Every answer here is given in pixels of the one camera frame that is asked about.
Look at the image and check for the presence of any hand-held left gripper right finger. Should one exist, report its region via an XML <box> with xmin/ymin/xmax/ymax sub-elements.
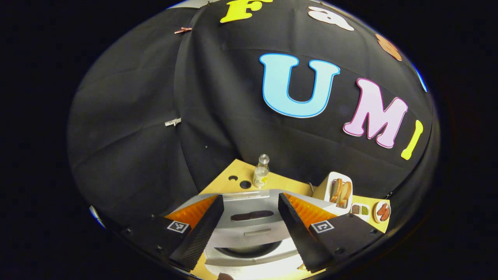
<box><xmin>277</xmin><ymin>192</ymin><xmax>386</xmax><ymax>273</ymax></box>

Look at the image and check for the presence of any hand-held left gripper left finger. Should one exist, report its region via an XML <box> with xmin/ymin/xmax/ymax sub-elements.
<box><xmin>124</xmin><ymin>194</ymin><xmax>225</xmax><ymax>272</ymax></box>

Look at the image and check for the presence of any white rice cooker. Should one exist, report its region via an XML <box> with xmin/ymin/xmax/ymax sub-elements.
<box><xmin>165</xmin><ymin>189</ymin><xmax>339</xmax><ymax>280</ymax></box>

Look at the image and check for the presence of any toasted bread slice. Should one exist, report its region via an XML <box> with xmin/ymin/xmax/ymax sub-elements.
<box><xmin>339</xmin><ymin>181</ymin><xmax>352</xmax><ymax>208</ymax></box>
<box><xmin>330</xmin><ymin>178</ymin><xmax>343</xmax><ymax>203</ymax></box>

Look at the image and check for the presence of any white toaster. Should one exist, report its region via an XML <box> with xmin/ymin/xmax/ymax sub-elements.
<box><xmin>312</xmin><ymin>171</ymin><xmax>353</xmax><ymax>216</ymax></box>

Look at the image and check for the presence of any white divided bean dish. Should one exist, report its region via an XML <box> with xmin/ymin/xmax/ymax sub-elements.
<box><xmin>349</xmin><ymin>203</ymin><xmax>371</xmax><ymax>223</ymax></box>

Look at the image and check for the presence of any clear glass bottle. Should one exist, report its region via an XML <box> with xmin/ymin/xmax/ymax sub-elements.
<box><xmin>253</xmin><ymin>154</ymin><xmax>270</xmax><ymax>189</ymax></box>

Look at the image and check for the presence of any small white round plate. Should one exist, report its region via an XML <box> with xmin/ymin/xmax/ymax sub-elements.
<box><xmin>373</xmin><ymin>201</ymin><xmax>391</xmax><ymax>224</ymax></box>

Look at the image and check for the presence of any black backdrop cloth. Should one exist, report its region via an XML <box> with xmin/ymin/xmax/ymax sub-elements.
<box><xmin>67</xmin><ymin>0</ymin><xmax>440</xmax><ymax>234</ymax></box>

